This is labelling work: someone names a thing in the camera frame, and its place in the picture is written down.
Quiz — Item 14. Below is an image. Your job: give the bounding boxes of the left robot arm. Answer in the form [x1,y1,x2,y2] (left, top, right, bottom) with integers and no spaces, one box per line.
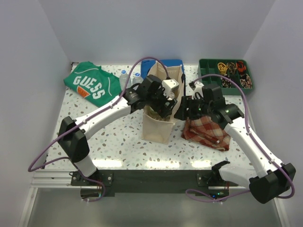
[58,75,179,185]

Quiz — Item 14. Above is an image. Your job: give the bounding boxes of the beige canvas tote bag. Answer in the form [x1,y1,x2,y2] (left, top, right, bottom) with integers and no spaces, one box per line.
[142,62,184,144]

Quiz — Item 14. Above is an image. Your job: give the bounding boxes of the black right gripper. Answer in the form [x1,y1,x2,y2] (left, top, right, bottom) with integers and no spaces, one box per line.
[173,96,212,121]

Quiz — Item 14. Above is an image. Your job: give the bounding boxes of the green compartment tray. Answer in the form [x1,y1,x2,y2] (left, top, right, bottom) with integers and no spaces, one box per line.
[198,59,254,95]

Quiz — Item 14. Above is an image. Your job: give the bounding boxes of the black can silver tab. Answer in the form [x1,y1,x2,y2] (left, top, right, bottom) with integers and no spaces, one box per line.
[168,92,175,100]

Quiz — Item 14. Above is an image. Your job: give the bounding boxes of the Pocari Sweat bottle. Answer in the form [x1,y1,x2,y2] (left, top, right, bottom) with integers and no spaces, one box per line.
[119,70,132,90]
[132,72,143,85]

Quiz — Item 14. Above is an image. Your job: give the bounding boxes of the orange black hair ties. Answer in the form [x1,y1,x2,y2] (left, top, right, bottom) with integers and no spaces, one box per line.
[235,61,248,73]

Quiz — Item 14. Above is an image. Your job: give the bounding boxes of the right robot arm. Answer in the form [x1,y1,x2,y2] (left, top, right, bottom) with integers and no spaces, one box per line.
[175,82,296,204]

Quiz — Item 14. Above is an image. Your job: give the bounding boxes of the folded blue cloth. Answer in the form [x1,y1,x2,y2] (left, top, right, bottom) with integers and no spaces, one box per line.
[141,59,184,78]

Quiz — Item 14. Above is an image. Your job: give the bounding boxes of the black white hair ties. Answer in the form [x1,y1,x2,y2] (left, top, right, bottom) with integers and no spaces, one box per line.
[220,73,234,88]

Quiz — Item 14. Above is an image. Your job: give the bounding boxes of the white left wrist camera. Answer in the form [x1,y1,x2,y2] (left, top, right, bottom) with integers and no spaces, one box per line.
[162,79,179,97]

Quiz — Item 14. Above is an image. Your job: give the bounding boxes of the green Guess t-shirt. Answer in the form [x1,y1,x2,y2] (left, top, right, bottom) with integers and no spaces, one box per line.
[63,61,121,107]

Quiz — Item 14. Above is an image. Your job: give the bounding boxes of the pink patterned hair ties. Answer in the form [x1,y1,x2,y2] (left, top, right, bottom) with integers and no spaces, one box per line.
[239,73,253,89]

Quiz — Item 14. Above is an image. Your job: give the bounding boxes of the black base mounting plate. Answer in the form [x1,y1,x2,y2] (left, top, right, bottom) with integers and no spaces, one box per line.
[70,169,230,197]

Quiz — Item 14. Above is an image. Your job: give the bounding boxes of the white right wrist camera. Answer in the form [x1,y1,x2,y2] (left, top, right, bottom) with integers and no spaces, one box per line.
[189,81,204,99]

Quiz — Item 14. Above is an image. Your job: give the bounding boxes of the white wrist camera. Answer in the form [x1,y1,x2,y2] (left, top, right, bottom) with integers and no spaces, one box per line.
[162,79,179,97]
[189,81,204,99]

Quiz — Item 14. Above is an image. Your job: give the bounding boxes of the red plaid cloth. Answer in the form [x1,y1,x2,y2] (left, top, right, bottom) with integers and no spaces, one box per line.
[181,116,231,151]

